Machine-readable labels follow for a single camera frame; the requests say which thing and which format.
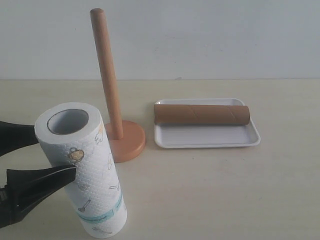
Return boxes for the white rectangular tray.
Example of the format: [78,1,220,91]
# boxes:
[154,98,262,150]

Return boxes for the printed white paper towel roll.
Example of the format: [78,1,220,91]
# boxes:
[34,102,127,239]

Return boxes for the brown cardboard tube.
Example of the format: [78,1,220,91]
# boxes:
[154,104,251,125]

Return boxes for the wooden paper towel holder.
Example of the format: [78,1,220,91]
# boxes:
[90,8,146,163]

